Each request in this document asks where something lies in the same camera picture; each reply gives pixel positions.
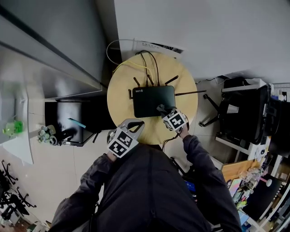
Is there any black office chair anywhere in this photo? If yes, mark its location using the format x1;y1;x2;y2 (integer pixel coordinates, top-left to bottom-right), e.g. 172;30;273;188
198;77;271;147

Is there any round wooden table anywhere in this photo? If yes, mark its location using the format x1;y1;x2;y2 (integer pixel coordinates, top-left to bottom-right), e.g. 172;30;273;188
106;52;199;145

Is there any white cable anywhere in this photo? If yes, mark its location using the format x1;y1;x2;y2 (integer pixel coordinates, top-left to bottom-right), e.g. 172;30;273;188
106;39;137;66

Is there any person in grey jacket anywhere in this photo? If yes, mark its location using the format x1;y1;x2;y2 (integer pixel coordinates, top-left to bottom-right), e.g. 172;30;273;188
90;142;243;232

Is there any black cylindrical device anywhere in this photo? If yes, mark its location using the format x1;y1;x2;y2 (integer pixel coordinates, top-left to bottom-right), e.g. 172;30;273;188
58;128;77;145

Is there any small flower bouquet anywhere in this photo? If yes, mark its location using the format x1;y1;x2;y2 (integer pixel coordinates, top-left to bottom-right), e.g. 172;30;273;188
37;126;56;144

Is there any person's left forearm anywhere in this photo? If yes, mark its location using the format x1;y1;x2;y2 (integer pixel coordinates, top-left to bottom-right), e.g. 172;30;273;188
48;153;118;232

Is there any white rounded desk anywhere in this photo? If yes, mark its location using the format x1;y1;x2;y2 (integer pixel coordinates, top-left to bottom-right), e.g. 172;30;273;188
0;133;34;165

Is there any white frame desk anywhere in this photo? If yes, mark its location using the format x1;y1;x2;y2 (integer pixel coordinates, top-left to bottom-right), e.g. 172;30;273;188
215;78;268;164

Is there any blue lit screen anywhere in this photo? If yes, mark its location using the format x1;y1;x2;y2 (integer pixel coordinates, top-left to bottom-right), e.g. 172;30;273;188
184;180;196;193

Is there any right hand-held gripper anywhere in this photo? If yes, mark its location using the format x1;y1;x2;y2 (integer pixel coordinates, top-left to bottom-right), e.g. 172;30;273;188
162;108;190;134

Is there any black monitor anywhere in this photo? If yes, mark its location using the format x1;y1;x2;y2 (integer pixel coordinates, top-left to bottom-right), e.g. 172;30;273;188
268;90;290;158

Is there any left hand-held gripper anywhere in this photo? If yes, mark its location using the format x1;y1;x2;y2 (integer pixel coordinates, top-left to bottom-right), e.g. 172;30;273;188
106;118;145;160

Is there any wooden board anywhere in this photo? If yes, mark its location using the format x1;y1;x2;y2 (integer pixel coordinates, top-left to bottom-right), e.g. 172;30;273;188
222;159;259;182

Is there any grey door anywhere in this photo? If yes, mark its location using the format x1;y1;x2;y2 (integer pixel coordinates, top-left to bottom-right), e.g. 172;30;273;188
0;0;121;102

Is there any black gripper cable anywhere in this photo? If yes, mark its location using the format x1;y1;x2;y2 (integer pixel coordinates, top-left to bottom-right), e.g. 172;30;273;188
161;129;183;152

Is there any black router with antennas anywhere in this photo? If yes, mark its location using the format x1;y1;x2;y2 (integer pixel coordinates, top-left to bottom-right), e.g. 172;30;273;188
128;74;208;119

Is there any green plastic bottle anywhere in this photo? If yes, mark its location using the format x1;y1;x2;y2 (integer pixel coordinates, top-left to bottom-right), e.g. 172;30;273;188
2;121;24;136

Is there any person's right forearm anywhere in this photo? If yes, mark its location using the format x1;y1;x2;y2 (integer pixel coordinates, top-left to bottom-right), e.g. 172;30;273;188
180;128;227;182

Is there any black glossy cabinet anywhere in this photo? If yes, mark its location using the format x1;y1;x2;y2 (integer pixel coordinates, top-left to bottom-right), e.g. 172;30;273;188
44;101;96;148

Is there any yellow cable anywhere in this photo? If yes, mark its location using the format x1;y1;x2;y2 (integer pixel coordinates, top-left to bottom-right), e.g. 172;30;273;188
112;60;156;83

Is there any black chair base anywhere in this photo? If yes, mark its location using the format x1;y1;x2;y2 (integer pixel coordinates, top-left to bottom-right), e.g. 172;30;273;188
0;159;19;189
0;187;37;222

